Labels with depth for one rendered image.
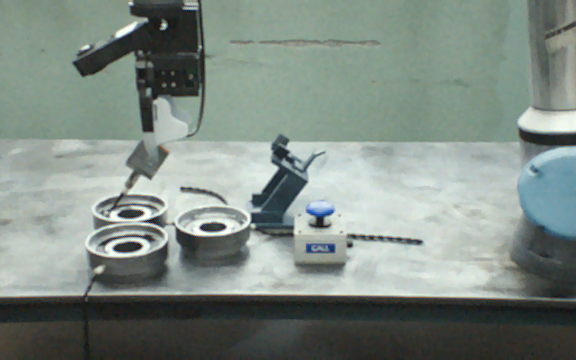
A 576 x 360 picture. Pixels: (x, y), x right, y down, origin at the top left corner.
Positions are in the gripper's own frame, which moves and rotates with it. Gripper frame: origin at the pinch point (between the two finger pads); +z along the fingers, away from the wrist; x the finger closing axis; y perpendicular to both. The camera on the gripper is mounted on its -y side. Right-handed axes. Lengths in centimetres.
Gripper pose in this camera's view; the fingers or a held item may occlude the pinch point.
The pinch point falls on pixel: (151, 149)
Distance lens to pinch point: 124.8
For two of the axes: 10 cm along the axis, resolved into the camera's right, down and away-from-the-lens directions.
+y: 10.0, 0.0, 0.1
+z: 0.0, 9.3, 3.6
